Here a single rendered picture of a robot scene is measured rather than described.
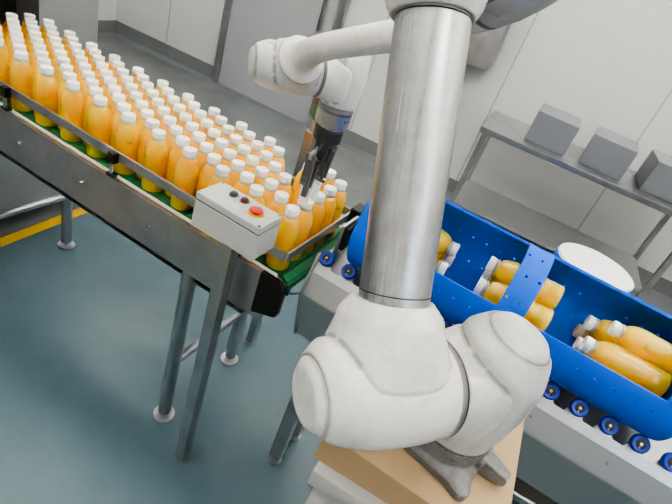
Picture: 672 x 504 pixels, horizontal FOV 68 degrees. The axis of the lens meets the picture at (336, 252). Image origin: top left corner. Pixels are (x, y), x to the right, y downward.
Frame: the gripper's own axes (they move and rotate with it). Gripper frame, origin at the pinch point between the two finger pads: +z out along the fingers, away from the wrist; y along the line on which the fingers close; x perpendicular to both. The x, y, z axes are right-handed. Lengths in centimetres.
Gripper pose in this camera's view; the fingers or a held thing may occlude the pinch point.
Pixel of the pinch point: (308, 194)
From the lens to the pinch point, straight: 138.7
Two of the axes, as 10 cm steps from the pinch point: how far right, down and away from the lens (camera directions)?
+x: -8.3, -4.9, 2.6
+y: 4.6, -3.6, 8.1
